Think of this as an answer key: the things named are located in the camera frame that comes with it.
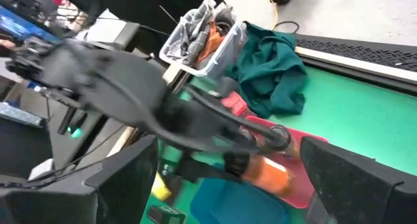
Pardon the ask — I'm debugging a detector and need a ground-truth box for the dark green cloth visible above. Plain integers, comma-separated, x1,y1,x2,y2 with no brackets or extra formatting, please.
224,21,309,119

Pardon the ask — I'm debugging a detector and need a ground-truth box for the computer monitor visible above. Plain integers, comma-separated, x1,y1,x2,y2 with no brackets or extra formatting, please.
0,5,59,44

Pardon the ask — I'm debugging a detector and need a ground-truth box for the grey desk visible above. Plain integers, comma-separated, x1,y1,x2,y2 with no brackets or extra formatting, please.
74,8,141,51

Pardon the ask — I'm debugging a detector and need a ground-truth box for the blue plastic tray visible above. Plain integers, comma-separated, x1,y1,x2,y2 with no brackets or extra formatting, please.
190,177,291,224

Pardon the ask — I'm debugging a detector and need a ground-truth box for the black spice box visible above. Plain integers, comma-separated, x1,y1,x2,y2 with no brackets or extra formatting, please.
146,204,186,224

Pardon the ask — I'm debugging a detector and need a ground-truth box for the black partition panel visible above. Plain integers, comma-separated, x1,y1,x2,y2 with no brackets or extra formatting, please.
53,0,225,55

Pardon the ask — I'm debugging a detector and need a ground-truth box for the clear plastic storage bin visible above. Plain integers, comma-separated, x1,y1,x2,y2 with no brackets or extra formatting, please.
158,0,248,79

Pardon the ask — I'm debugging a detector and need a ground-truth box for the yellow floor cable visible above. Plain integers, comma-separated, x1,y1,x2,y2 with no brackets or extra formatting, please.
266,0,280,25

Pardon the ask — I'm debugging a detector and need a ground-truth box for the pink spice box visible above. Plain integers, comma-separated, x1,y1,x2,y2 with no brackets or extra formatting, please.
220,91,249,118

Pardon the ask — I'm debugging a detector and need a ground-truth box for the black left wrist camera cable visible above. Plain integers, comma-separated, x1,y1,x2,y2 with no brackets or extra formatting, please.
94,67,293,153

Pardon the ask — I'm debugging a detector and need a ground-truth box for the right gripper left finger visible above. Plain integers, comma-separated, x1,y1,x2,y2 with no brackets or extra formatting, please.
0,134,160,224

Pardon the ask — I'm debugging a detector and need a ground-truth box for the magenta plastic tray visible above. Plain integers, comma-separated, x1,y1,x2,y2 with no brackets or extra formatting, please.
244,115,328,209

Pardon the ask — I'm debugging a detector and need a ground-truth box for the black perforated floor mat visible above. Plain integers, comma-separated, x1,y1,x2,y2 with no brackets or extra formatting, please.
295,33,417,74

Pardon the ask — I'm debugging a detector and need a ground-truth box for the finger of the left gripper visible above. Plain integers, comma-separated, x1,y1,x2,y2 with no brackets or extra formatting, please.
177,154,229,183

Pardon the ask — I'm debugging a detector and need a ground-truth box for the orange cloth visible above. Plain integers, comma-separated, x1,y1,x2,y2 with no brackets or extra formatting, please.
195,23,225,65

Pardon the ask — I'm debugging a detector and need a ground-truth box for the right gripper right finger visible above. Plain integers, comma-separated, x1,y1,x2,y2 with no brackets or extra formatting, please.
300,135,417,224

